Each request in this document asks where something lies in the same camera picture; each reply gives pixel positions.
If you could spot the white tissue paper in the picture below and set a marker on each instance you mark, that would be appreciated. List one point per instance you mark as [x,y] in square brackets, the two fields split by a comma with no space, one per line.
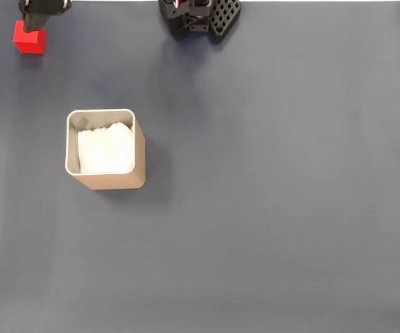
[106,152]

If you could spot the tan metal box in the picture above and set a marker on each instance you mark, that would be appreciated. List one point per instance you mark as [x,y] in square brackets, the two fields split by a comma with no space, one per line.
[116,181]

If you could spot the red cube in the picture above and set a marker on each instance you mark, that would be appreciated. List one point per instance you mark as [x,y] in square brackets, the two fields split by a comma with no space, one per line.
[30,43]

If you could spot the grey blue table mat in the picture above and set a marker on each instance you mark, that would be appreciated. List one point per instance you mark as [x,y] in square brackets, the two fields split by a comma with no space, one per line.
[289,208]

